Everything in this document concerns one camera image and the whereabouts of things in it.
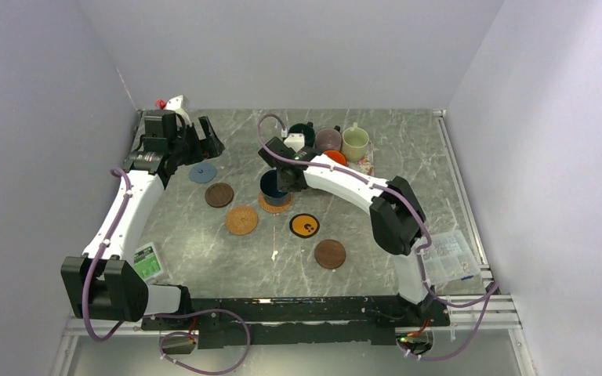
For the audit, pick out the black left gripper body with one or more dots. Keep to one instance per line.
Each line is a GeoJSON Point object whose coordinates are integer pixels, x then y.
{"type": "Point", "coordinates": [187, 146]}

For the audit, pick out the woven rattan coaster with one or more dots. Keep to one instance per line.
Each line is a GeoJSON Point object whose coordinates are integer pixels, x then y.
{"type": "Point", "coordinates": [241, 220]}
{"type": "Point", "coordinates": [275, 209]}

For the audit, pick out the navy blue mug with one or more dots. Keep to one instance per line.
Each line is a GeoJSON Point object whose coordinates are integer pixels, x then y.
{"type": "Point", "coordinates": [269, 189]}

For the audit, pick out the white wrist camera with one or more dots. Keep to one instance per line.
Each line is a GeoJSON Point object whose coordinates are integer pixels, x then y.
{"type": "Point", "coordinates": [179, 104]}
{"type": "Point", "coordinates": [295, 141]}

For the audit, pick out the pale green mug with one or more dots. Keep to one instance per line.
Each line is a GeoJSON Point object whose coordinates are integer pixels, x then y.
{"type": "Point", "coordinates": [355, 143]}

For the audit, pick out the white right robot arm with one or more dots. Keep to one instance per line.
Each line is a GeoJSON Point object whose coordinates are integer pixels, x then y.
{"type": "Point", "coordinates": [398, 222]}

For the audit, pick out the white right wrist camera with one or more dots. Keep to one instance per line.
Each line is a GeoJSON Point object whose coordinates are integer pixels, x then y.
{"type": "Point", "coordinates": [295, 141]}

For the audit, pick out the dark wooden coaster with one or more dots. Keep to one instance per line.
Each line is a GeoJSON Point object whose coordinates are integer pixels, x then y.
{"type": "Point", "coordinates": [219, 195]}
{"type": "Point", "coordinates": [330, 254]}

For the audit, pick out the dark green mug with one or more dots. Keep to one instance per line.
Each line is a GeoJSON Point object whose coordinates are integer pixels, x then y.
{"type": "Point", "coordinates": [307, 130]}

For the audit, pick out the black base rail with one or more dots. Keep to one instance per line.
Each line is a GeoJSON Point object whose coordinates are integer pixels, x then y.
{"type": "Point", "coordinates": [375, 319]}

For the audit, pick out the blue round coaster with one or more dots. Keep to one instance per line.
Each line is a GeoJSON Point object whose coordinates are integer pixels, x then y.
{"type": "Point", "coordinates": [203, 172]}

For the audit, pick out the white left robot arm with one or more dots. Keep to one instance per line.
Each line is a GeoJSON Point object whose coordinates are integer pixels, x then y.
{"type": "Point", "coordinates": [102, 283]}

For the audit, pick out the mauve grey mug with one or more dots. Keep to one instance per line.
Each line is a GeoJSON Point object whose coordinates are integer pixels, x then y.
{"type": "Point", "coordinates": [328, 139]}

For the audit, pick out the floral serving tray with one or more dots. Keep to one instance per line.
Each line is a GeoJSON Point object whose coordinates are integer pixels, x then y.
{"type": "Point", "coordinates": [366, 164]}

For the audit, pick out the orange mug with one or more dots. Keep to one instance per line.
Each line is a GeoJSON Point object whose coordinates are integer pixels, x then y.
{"type": "Point", "coordinates": [336, 156]}

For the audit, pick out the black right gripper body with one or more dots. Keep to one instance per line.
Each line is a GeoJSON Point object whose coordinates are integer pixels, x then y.
{"type": "Point", "coordinates": [284, 186]}

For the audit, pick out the green label tag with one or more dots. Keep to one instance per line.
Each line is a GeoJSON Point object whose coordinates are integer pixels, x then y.
{"type": "Point", "coordinates": [148, 264]}

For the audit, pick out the orange black round coaster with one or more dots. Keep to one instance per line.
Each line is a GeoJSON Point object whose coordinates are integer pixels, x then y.
{"type": "Point", "coordinates": [304, 225]}

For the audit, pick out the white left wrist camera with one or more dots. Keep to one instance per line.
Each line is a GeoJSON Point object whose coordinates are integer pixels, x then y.
{"type": "Point", "coordinates": [179, 104]}

